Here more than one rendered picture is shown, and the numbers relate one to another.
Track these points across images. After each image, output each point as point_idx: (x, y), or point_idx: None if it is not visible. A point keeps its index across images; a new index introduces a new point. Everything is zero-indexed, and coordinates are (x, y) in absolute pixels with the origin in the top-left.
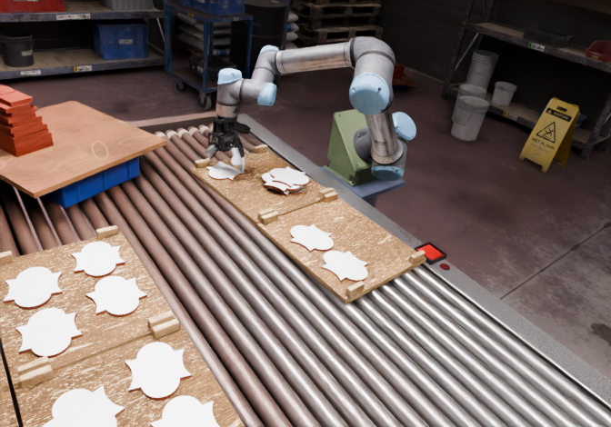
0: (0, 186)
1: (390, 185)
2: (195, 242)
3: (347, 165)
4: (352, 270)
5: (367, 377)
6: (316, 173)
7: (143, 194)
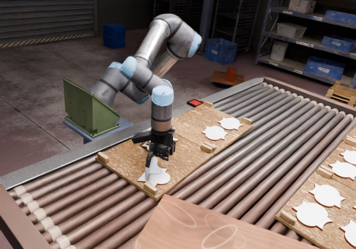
0: None
1: None
2: (250, 180)
3: (113, 118)
4: (232, 121)
5: (284, 125)
6: (123, 134)
7: None
